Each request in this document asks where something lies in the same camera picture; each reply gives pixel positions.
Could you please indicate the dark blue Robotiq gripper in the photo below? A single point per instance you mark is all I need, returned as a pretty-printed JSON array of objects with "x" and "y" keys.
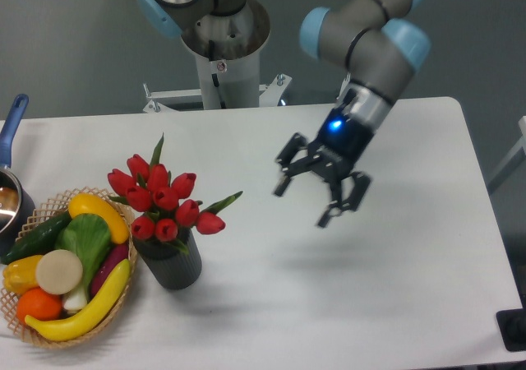
[{"x": 331, "y": 156}]

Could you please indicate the red tulip bouquet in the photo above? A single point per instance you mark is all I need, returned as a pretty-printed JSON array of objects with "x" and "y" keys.
[{"x": 167, "y": 213}]

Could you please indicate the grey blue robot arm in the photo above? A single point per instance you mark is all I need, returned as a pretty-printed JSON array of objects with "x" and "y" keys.
[{"x": 371, "y": 39}]

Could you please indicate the dark grey ribbed vase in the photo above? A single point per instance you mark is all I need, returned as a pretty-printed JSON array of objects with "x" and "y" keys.
[{"x": 176, "y": 265}]

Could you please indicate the purple sweet potato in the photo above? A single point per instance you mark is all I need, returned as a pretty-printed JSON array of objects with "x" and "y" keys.
[{"x": 116, "y": 255}]

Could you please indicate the green bok choy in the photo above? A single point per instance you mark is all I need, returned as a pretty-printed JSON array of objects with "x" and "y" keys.
[{"x": 89, "y": 238}]

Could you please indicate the yellow squash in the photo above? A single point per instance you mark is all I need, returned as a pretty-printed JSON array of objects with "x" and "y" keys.
[{"x": 87, "y": 203}]

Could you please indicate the black device at table edge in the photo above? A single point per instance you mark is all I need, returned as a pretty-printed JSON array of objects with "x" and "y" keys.
[{"x": 512, "y": 327}]

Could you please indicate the beige round disc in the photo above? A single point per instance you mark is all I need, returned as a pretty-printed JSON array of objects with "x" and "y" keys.
[{"x": 59, "y": 272}]

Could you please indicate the dark green cucumber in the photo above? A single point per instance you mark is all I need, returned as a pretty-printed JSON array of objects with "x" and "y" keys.
[{"x": 38, "y": 241}]

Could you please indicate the yellow banana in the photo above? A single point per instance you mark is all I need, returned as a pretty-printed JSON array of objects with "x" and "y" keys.
[{"x": 92, "y": 314}]

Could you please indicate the orange fruit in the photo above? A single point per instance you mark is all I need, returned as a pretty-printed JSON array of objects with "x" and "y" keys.
[{"x": 39, "y": 304}]

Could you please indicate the yellow bell pepper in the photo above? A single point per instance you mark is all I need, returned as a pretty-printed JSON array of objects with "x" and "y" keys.
[{"x": 20, "y": 276}]

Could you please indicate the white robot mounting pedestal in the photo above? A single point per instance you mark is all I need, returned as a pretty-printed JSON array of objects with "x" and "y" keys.
[{"x": 227, "y": 51}]

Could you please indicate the white frame at right edge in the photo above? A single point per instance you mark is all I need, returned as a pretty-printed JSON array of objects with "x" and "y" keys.
[{"x": 509, "y": 163}]

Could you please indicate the blue handled saucepan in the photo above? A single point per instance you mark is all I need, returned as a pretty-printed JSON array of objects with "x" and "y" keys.
[{"x": 16, "y": 204}]

